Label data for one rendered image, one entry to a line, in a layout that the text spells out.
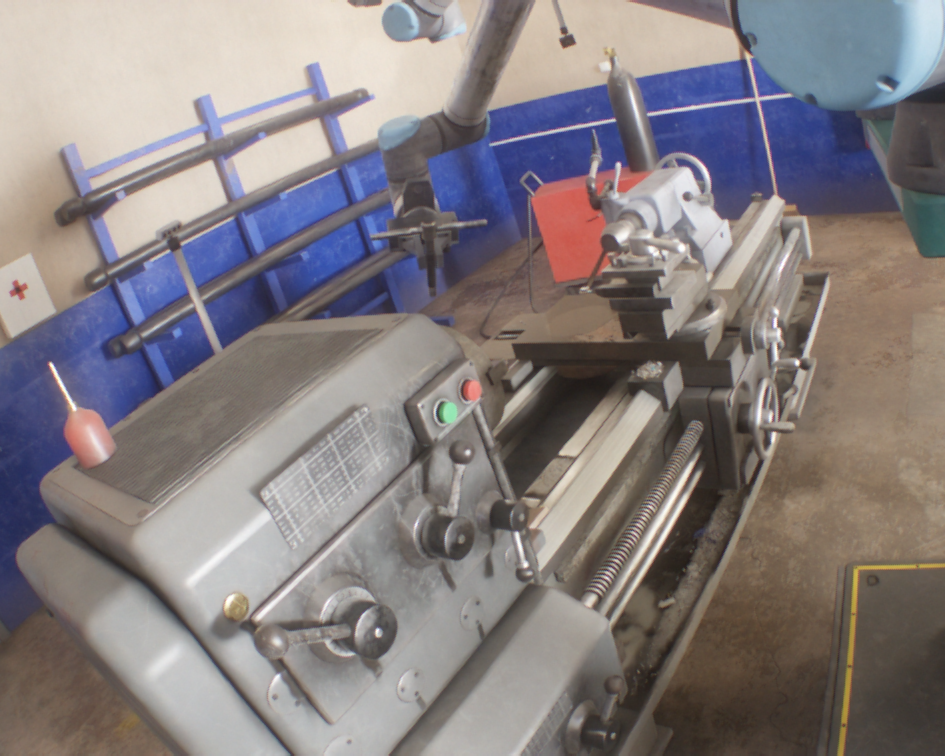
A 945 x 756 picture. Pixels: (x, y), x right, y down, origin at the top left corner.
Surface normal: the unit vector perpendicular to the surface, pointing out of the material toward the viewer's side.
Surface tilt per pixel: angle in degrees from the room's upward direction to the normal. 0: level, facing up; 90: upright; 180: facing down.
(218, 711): 90
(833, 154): 90
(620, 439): 36
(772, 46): 92
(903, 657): 0
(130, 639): 46
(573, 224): 90
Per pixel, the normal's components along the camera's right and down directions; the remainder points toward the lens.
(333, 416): 0.36, -0.61
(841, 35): -0.77, 0.49
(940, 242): -0.41, 0.49
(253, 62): 0.79, 0.01
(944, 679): -0.29, -0.87
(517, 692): 0.18, -0.73
